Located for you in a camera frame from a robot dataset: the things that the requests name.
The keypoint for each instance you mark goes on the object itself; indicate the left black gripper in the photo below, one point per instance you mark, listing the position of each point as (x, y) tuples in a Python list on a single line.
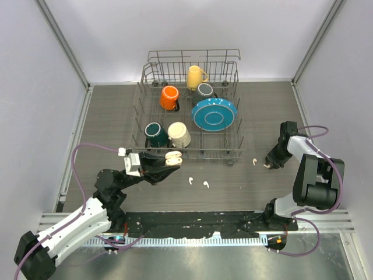
[(153, 168)]

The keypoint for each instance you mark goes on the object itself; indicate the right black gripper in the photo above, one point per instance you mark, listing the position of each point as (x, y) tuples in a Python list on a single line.
[(271, 156)]

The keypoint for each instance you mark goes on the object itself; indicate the white charging case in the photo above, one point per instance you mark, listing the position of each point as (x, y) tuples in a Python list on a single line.
[(173, 158)]

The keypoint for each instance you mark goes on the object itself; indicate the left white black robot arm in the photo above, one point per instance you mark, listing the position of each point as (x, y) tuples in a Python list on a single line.
[(38, 255)]

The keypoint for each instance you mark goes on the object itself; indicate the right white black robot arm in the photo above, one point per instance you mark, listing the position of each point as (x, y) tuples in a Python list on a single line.
[(318, 185)]

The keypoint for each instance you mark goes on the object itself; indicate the dark green mug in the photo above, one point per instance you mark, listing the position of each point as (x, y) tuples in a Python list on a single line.
[(156, 136)]

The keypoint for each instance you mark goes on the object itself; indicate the cream white mug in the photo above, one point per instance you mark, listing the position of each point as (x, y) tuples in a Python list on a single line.
[(179, 135)]

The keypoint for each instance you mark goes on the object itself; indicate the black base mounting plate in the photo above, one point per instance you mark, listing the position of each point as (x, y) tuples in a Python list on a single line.
[(198, 225)]

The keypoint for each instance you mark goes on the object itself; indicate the orange mug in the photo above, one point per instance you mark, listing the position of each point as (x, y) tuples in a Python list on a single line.
[(169, 98)]

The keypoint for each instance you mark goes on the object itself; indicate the blue plate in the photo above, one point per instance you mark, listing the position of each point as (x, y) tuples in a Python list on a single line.
[(214, 114)]

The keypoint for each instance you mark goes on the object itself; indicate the grey mug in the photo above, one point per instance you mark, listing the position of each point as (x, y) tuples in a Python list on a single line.
[(202, 92)]

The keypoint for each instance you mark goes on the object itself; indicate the yellow mug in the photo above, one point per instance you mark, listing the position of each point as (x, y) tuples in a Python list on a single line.
[(195, 77)]

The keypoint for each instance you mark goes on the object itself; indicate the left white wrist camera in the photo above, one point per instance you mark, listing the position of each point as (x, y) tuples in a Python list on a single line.
[(131, 161)]

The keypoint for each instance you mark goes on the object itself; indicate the white slotted cable duct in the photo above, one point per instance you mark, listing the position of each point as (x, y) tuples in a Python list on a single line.
[(214, 241)]

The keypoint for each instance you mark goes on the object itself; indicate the grey wire dish rack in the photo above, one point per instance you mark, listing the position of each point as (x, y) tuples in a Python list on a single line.
[(170, 67)]

